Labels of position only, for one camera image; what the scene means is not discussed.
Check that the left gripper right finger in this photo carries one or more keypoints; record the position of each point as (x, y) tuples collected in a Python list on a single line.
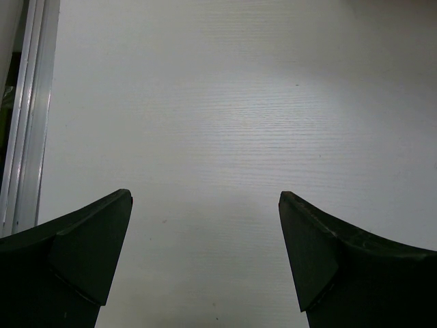
[(345, 276)]

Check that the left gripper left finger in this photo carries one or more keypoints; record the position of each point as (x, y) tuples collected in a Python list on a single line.
[(59, 273)]

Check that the left aluminium rail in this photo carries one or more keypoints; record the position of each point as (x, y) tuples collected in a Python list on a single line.
[(29, 27)]

